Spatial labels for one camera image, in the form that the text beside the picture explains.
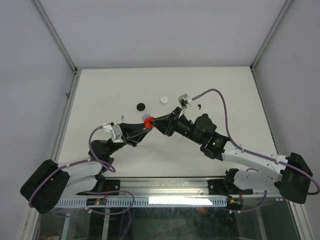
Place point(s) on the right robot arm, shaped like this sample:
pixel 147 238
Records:
pixel 290 176

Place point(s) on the purple earbud charging case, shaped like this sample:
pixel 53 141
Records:
pixel 145 116

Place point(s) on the orange earbud charging case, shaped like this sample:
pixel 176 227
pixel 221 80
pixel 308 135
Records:
pixel 147 122

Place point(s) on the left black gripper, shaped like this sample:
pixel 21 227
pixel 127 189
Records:
pixel 132 134

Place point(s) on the white earbud charging case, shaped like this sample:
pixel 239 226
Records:
pixel 164 100

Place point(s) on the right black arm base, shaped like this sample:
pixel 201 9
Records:
pixel 218 187

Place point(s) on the aluminium mounting rail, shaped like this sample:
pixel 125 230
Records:
pixel 150 186

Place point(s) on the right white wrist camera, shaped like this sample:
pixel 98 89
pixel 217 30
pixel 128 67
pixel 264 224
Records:
pixel 185 101

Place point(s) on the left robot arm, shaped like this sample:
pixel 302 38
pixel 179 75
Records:
pixel 52 182

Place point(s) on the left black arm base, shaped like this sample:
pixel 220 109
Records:
pixel 103 186

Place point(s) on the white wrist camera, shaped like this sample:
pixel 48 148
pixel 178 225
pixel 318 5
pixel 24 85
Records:
pixel 185 101
pixel 115 132

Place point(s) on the black earbud charging case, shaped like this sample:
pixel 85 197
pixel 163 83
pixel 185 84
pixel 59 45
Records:
pixel 140 106

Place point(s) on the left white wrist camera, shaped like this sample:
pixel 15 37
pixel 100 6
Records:
pixel 115 132

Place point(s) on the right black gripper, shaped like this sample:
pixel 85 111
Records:
pixel 167 124

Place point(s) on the white slotted cable duct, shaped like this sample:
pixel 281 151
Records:
pixel 141 202

